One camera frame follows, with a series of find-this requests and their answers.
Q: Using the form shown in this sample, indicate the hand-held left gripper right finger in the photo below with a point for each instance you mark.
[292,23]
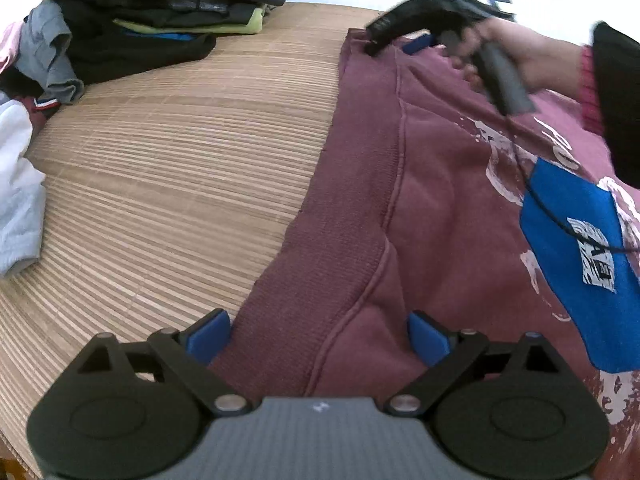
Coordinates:
[427,339]

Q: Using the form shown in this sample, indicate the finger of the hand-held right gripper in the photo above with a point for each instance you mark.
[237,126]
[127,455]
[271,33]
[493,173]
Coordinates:
[417,44]
[400,17]

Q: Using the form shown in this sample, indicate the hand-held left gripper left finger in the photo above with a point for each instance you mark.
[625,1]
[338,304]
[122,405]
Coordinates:
[207,336]

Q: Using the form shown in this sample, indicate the maroon printed hoodie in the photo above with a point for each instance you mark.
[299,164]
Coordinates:
[450,210]

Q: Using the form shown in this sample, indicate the person's right forearm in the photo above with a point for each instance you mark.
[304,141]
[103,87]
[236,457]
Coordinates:
[617,100]

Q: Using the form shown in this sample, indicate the person's right hand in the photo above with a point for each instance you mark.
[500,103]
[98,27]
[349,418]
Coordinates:
[540,60]

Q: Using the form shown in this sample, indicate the blue cloth with printed patch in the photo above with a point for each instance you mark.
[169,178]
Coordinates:
[555,260]

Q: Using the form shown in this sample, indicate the bamboo mat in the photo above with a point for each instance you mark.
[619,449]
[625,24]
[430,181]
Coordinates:
[175,185]

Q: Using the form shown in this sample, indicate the yellow-green garment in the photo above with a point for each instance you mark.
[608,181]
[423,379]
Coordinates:
[235,25]

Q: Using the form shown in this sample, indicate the white cloth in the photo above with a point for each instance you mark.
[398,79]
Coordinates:
[17,195]

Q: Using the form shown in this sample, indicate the black garment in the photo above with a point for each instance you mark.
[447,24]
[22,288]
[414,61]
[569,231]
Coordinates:
[125,57]

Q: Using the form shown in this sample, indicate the red striped cloth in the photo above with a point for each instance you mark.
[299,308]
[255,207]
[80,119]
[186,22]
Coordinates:
[44,107]

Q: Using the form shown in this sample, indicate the grey garment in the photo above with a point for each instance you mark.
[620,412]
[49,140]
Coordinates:
[47,50]

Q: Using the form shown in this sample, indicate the pale pink cloth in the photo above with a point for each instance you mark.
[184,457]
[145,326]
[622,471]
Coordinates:
[9,47]

